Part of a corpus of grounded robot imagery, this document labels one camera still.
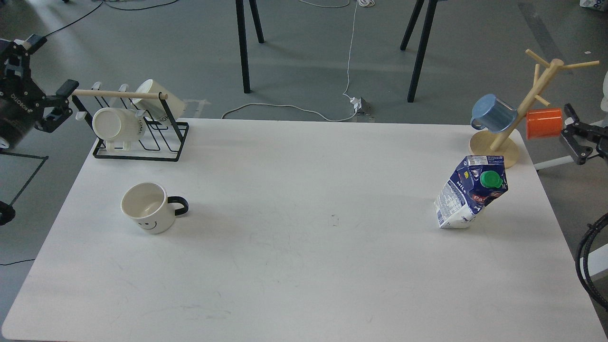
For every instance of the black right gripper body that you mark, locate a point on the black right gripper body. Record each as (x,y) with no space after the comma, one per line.
(602,137)

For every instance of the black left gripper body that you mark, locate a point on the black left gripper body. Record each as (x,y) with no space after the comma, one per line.
(19,92)

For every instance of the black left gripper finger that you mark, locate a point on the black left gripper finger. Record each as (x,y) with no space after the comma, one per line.
(52,121)
(61,97)

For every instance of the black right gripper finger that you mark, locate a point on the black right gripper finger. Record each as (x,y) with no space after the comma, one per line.
(580,153)
(575,127)

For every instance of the white smiley mug black handle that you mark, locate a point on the white smiley mug black handle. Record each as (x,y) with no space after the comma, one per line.
(149,206)

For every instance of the blue white milk carton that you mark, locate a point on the blue white milk carton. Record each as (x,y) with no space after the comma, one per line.
(474,184)

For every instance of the orange mug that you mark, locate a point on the orange mug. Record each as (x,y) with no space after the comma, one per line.
(544,123)

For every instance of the white mug front on rack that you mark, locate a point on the white mug front on rack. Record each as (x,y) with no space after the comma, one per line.
(118,125)

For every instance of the white mug on rack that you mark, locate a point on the white mug on rack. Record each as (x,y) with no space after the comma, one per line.
(154,106)
(118,125)

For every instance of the wooden mug tree stand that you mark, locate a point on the wooden mug tree stand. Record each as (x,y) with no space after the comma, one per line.
(485,142)

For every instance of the blue metal mug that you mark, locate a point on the blue metal mug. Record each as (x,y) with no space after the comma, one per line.
(493,114)

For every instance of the white mug rear on rack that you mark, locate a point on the white mug rear on rack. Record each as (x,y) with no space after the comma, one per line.
(154,106)

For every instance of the grey power adapter plug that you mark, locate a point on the grey power adapter plug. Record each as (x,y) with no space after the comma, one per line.
(360,106)

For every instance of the black wire cup rack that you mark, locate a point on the black wire cup rack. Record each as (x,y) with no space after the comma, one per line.
(159,143)

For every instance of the black right table leg frame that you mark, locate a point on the black right table leg frame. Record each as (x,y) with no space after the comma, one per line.
(423,43)

